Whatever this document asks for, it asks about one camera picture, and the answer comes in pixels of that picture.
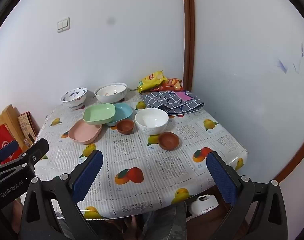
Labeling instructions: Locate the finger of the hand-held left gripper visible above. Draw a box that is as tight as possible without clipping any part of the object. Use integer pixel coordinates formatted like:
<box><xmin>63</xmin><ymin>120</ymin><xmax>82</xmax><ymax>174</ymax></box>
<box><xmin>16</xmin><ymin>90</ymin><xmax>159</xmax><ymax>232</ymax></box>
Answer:
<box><xmin>6</xmin><ymin>138</ymin><xmax>50</xmax><ymax>169</ymax></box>
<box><xmin>0</xmin><ymin>140</ymin><xmax>20</xmax><ymax>168</ymax></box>

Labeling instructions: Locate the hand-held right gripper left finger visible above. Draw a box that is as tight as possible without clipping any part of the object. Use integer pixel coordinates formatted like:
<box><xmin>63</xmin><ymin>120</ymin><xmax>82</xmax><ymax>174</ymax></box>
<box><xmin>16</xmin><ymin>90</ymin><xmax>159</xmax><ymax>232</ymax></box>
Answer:
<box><xmin>18</xmin><ymin>149</ymin><xmax>104</xmax><ymax>240</ymax></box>

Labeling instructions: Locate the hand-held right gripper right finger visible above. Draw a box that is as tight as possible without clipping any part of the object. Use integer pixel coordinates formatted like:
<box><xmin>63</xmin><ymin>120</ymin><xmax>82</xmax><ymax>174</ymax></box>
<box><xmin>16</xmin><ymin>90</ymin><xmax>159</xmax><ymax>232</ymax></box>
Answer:
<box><xmin>206</xmin><ymin>151</ymin><xmax>288</xmax><ymax>240</ymax></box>

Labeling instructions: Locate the deep brown small bowl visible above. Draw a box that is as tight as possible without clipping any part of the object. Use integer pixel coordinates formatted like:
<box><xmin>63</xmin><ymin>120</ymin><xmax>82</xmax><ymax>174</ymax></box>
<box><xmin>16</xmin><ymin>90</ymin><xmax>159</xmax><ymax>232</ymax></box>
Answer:
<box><xmin>116</xmin><ymin>119</ymin><xmax>135</xmax><ymax>135</ymax></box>

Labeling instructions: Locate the shallow brown small bowl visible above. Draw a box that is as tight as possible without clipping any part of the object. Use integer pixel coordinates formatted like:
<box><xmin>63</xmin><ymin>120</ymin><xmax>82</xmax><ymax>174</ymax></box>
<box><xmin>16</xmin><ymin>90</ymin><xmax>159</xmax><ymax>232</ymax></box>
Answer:
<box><xmin>157</xmin><ymin>132</ymin><xmax>180</xmax><ymax>151</ymax></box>

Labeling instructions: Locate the brown patterned box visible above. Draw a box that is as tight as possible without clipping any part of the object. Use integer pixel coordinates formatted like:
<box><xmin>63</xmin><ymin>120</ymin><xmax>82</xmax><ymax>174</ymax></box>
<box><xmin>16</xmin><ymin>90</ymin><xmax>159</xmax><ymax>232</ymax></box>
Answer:
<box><xmin>17</xmin><ymin>111</ymin><xmax>38</xmax><ymax>143</ymax></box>

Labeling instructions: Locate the white plastic container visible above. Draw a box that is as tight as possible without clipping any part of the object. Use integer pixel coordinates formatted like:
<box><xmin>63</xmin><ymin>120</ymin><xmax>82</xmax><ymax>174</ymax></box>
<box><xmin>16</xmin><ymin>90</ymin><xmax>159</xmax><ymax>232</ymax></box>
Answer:
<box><xmin>188</xmin><ymin>194</ymin><xmax>219</xmax><ymax>215</ymax></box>

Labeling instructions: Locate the light wooden board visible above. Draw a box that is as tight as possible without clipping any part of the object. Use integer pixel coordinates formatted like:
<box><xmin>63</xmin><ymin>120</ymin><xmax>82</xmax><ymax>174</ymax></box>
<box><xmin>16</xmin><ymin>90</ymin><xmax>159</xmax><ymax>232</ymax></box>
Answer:
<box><xmin>0</xmin><ymin>104</ymin><xmax>24</xmax><ymax>148</ymax></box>

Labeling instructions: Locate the pink square plate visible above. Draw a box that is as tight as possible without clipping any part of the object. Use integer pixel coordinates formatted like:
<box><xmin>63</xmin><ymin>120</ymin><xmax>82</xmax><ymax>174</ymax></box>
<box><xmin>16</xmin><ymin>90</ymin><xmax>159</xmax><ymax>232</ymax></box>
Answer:
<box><xmin>68</xmin><ymin>119</ymin><xmax>103</xmax><ymax>145</ymax></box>

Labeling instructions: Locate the green square plate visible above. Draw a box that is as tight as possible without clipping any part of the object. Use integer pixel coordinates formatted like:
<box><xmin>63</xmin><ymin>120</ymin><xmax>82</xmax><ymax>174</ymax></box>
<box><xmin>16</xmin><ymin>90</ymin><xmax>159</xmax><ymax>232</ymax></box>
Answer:
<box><xmin>83</xmin><ymin>103</ymin><xmax>116</xmax><ymax>126</ymax></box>

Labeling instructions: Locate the blue patterned white bowl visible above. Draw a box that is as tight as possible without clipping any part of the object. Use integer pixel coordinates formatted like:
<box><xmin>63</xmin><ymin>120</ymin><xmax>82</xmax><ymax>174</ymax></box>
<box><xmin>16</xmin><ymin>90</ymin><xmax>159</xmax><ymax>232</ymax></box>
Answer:
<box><xmin>61</xmin><ymin>87</ymin><xmax>88</xmax><ymax>110</ymax></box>

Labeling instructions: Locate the fruit printed tablecloth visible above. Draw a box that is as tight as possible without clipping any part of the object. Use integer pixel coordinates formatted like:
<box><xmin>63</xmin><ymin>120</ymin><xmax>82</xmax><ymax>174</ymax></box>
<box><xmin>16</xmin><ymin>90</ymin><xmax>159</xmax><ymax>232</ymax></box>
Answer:
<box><xmin>21</xmin><ymin>90</ymin><xmax>248</xmax><ymax>220</ymax></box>

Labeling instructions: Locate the person's camouflage trouser leg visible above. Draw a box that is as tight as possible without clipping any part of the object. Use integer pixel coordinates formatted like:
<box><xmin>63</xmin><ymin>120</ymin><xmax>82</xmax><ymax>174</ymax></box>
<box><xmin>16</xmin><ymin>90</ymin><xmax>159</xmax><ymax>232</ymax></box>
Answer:
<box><xmin>139</xmin><ymin>201</ymin><xmax>187</xmax><ymax>240</ymax></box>

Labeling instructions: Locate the blue square plate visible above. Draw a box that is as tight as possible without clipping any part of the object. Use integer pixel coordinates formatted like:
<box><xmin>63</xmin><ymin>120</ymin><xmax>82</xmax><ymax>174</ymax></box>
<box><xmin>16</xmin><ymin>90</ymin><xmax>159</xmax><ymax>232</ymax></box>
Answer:
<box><xmin>106</xmin><ymin>103</ymin><xmax>134</xmax><ymax>127</ymax></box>

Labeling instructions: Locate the brown wooden baseboard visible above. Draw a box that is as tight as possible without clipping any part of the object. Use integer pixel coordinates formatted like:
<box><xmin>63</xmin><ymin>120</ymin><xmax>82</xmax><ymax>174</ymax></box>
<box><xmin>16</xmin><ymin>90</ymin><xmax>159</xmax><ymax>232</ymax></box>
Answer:
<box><xmin>274</xmin><ymin>127</ymin><xmax>304</xmax><ymax>183</ymax></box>

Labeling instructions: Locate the large plain white bowl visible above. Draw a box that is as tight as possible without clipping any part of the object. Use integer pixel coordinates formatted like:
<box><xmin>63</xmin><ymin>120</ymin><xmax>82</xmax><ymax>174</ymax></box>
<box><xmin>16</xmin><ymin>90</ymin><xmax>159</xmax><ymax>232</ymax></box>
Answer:
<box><xmin>94</xmin><ymin>82</ymin><xmax>128</xmax><ymax>104</ymax></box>

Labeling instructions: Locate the white ceramic bowl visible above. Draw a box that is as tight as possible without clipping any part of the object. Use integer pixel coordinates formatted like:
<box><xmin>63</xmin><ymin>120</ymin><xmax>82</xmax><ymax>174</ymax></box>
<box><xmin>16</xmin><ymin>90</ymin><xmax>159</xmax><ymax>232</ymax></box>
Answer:
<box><xmin>134</xmin><ymin>108</ymin><xmax>169</xmax><ymax>135</ymax></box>

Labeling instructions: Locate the white bowl with orange print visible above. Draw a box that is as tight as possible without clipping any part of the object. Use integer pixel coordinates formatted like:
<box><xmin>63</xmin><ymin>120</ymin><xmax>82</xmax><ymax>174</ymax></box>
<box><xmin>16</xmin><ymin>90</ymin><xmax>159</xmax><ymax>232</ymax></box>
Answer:
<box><xmin>96</xmin><ymin>84</ymin><xmax>127</xmax><ymax>97</ymax></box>

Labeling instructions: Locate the grey checked cloth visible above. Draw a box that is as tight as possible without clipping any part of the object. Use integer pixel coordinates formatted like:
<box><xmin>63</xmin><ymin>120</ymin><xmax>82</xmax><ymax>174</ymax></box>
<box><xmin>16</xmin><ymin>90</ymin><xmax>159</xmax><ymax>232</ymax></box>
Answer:
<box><xmin>141</xmin><ymin>90</ymin><xmax>205</xmax><ymax>116</ymax></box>

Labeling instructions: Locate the red chips bag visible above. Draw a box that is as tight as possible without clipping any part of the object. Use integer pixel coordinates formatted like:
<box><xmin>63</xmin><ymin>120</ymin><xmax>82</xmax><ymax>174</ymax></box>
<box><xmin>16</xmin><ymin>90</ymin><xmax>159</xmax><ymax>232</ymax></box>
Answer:
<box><xmin>151</xmin><ymin>78</ymin><xmax>184</xmax><ymax>92</ymax></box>

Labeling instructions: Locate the yellow chips bag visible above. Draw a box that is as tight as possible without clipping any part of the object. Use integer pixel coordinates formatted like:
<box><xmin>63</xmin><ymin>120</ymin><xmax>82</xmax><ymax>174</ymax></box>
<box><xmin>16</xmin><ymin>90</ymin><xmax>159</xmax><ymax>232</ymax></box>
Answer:
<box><xmin>137</xmin><ymin>70</ymin><xmax>168</xmax><ymax>93</ymax></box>

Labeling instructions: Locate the white wall light switch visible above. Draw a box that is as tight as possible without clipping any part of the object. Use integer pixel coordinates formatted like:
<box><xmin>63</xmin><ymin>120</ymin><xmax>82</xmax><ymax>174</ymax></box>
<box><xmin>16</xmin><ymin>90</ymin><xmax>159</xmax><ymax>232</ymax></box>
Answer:
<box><xmin>57</xmin><ymin>17</ymin><xmax>71</xmax><ymax>34</ymax></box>

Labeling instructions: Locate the brown wooden door frame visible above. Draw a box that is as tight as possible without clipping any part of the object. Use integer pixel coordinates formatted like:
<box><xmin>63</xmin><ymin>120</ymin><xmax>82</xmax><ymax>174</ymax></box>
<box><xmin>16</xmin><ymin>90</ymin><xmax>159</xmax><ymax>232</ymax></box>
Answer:
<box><xmin>182</xmin><ymin>0</ymin><xmax>195</xmax><ymax>93</ymax></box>

